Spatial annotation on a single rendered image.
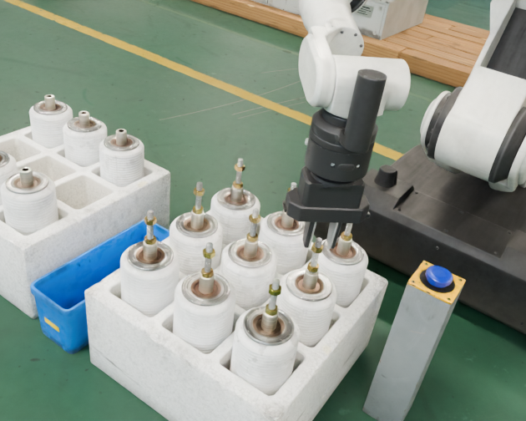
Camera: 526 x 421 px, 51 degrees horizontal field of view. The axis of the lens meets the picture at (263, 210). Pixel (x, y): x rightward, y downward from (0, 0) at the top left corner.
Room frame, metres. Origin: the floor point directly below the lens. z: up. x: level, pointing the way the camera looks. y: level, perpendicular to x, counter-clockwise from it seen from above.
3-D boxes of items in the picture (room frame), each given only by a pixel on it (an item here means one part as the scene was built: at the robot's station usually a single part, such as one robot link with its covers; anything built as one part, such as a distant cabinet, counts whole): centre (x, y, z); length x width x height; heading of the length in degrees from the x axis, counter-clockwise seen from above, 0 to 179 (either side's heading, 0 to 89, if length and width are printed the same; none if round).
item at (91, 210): (1.01, 0.49, 0.09); 0.39 x 0.39 x 0.18; 60
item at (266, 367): (0.57, -0.03, 0.16); 0.10 x 0.10 x 0.18
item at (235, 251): (0.74, 0.01, 0.25); 0.08 x 0.08 x 0.01
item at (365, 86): (0.67, -0.10, 0.57); 0.11 x 0.11 x 0.11; 14
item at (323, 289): (0.68, -0.09, 0.25); 0.08 x 0.08 x 0.01
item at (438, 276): (0.66, -0.28, 0.32); 0.04 x 0.04 x 0.02
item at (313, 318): (0.68, -0.09, 0.16); 0.10 x 0.10 x 0.18
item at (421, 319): (0.66, -0.28, 0.16); 0.07 x 0.07 x 0.31; 60
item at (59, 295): (0.82, 0.28, 0.06); 0.30 x 0.11 x 0.12; 149
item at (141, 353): (0.74, 0.01, 0.09); 0.39 x 0.39 x 0.18; 60
